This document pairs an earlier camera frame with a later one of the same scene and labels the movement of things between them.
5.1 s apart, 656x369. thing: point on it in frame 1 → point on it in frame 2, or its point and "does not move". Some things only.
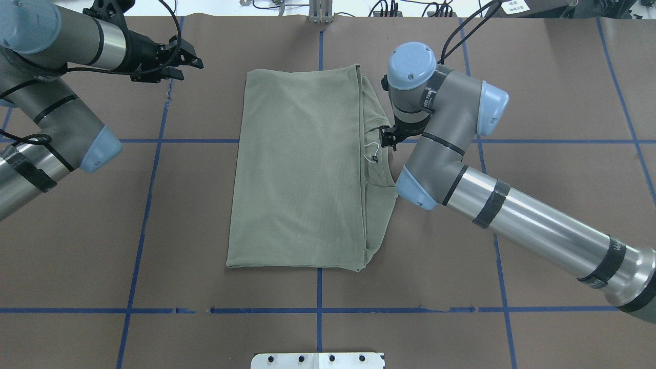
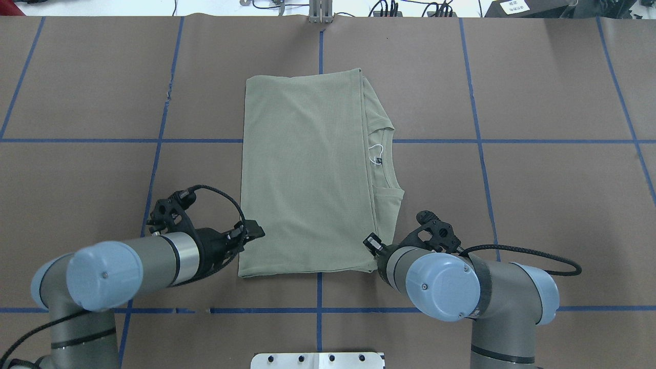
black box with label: [531, 8] does not move
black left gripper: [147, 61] → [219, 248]
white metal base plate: [318, 361] does not move
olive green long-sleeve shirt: [314, 188] does not move
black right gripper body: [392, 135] → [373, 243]
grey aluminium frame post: [321, 12] does not move
